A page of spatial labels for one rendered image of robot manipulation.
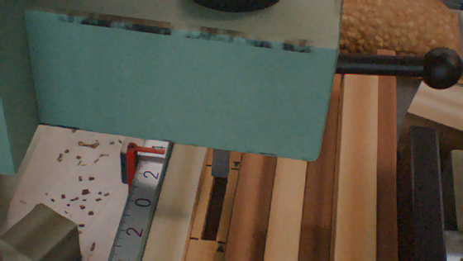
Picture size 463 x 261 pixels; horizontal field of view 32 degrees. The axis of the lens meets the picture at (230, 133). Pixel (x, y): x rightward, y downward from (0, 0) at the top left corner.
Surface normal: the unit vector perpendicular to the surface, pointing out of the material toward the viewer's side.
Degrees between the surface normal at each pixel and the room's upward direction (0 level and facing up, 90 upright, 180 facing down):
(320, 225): 0
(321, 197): 0
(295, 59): 90
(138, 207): 0
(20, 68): 90
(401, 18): 22
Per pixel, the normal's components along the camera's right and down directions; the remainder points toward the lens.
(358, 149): 0.05, -0.72
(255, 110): -0.14, 0.68
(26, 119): 0.99, 0.14
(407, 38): 0.05, -0.11
